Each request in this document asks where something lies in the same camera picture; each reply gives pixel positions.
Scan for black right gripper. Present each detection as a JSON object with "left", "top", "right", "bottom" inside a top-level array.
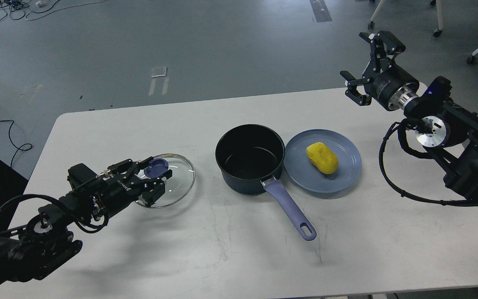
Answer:
[{"left": 340, "top": 31, "right": 419, "bottom": 111}]

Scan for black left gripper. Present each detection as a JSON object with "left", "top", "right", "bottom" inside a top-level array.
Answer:
[{"left": 95, "top": 157, "right": 173, "bottom": 216}]

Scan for glass pot lid blue knob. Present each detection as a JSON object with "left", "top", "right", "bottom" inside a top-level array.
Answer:
[{"left": 134, "top": 154, "right": 196, "bottom": 209}]

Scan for yellow potato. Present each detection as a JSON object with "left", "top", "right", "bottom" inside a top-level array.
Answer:
[{"left": 306, "top": 142, "right": 339, "bottom": 175}]

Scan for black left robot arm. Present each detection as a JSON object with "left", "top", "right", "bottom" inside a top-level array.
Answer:
[{"left": 0, "top": 157, "right": 173, "bottom": 285}]

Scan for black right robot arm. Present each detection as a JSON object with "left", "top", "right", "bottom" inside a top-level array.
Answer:
[{"left": 340, "top": 31, "right": 478, "bottom": 207}]

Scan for white chair legs with casters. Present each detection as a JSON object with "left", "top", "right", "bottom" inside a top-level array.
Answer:
[{"left": 368, "top": 0, "right": 445, "bottom": 38}]

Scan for blue round plate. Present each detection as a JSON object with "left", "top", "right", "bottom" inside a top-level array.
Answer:
[{"left": 284, "top": 129, "right": 361, "bottom": 194}]

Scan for dark blue saucepan purple handle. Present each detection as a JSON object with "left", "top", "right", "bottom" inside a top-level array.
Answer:
[{"left": 215, "top": 124, "right": 317, "bottom": 241}]

